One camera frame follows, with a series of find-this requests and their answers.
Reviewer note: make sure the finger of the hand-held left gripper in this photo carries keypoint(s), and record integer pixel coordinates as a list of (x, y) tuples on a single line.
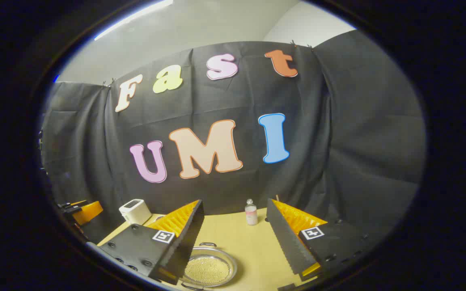
[(89, 212)]

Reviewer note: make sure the clear bottle with pink label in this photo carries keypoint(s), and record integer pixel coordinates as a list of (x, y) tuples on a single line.
[(251, 214)]

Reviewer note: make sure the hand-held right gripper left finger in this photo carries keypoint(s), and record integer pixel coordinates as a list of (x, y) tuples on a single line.
[(186, 238)]

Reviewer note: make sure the black backdrop cloth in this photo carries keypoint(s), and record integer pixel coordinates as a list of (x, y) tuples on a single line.
[(237, 101)]

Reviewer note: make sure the steel pot with beans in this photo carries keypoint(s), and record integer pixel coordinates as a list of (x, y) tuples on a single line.
[(212, 268)]

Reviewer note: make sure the white toaster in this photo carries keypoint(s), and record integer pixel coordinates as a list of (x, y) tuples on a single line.
[(134, 212)]

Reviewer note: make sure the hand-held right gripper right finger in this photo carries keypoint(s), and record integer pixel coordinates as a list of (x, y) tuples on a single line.
[(283, 238)]

